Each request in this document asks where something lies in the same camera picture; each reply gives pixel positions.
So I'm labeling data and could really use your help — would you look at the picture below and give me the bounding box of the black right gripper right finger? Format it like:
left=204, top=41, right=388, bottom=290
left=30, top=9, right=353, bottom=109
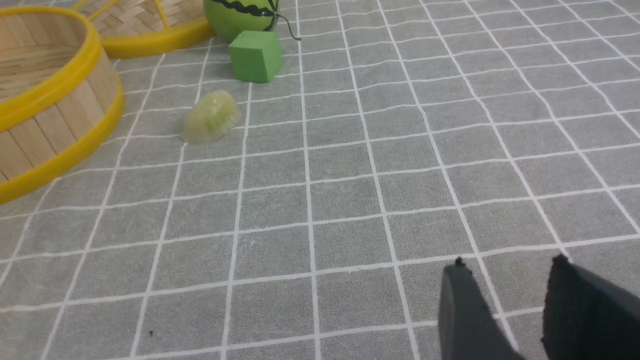
left=542, top=254, right=640, bottom=360

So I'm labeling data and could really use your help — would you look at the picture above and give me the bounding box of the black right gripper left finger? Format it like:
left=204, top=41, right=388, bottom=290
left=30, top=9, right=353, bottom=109
left=438, top=257, right=523, bottom=360

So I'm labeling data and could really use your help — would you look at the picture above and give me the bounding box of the pale green dumpling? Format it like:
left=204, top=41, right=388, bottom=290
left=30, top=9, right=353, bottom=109
left=178, top=89, right=242, bottom=144

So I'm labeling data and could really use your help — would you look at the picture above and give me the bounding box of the yellow rimmed woven steamer lid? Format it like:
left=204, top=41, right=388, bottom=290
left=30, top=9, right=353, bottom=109
left=71, top=0, right=215, bottom=60

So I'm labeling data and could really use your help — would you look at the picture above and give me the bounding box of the yellow rimmed bamboo steamer tray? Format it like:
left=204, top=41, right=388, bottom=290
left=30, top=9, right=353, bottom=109
left=0, top=6, right=126, bottom=204

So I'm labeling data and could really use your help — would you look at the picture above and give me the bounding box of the grey checked tablecloth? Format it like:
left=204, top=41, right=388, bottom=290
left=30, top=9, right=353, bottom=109
left=1, top=0, right=640, bottom=360

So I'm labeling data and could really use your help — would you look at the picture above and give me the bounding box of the green foam cube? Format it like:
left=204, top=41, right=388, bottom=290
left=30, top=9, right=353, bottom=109
left=228, top=30, right=282, bottom=84

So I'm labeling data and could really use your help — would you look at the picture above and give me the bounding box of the green toy watermelon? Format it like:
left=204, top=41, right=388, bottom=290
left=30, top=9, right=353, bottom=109
left=202, top=0, right=302, bottom=43

